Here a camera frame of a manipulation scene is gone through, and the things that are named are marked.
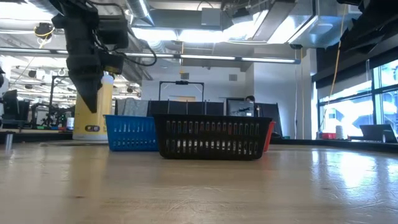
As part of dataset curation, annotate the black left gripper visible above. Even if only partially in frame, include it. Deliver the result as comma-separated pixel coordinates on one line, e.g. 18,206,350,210
51,9,126,114

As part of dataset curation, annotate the yellow white wipes canister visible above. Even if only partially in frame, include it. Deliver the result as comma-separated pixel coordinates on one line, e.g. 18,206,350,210
72,73,114,141

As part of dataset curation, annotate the grey cloth cover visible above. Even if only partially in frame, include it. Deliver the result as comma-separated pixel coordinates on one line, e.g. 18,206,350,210
115,98,150,118

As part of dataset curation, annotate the blue plastic basket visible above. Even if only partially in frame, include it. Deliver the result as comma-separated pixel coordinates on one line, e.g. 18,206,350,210
104,114,160,152

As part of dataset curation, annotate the dark background monitor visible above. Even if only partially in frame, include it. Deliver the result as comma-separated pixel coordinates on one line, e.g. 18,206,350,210
2,89,30,125
226,98,259,118

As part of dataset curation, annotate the black partition panel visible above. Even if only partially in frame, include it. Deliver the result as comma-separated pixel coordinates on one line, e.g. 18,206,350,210
148,100,225,116

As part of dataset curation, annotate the black plastic basket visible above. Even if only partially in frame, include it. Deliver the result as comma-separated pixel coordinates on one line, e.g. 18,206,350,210
152,113,273,161

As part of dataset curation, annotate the long ceiling light bar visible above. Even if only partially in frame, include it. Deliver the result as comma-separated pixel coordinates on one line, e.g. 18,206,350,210
0,47,302,65

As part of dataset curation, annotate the red plastic basket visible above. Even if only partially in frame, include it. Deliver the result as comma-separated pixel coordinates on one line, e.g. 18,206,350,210
263,120,277,152

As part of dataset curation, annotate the dark background laptop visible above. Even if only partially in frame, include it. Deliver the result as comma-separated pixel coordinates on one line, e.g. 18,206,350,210
359,123,398,144

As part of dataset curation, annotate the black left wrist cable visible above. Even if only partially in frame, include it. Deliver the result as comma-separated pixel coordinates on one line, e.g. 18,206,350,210
86,0,158,67

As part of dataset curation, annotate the black ceiling device yellow cable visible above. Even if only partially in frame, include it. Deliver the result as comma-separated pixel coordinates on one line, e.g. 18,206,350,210
33,22,57,47

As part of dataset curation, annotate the silver metal post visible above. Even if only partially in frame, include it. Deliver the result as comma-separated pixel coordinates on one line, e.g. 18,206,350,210
4,130,15,153

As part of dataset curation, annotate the large metal air duct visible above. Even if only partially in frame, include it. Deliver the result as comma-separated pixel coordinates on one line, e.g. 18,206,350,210
130,0,349,49

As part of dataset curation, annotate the yellow hanging cable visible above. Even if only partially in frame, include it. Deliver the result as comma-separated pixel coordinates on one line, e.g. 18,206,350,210
322,4,348,127

